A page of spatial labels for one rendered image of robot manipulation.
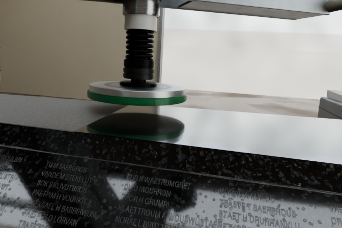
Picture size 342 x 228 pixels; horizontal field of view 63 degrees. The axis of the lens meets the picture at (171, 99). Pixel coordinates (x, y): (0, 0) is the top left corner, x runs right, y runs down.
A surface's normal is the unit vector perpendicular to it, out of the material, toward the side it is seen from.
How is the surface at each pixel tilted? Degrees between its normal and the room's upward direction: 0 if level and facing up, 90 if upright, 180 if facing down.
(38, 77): 90
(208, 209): 45
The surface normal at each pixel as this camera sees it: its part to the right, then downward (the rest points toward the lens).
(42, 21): -0.20, 0.13
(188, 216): -0.12, -0.61
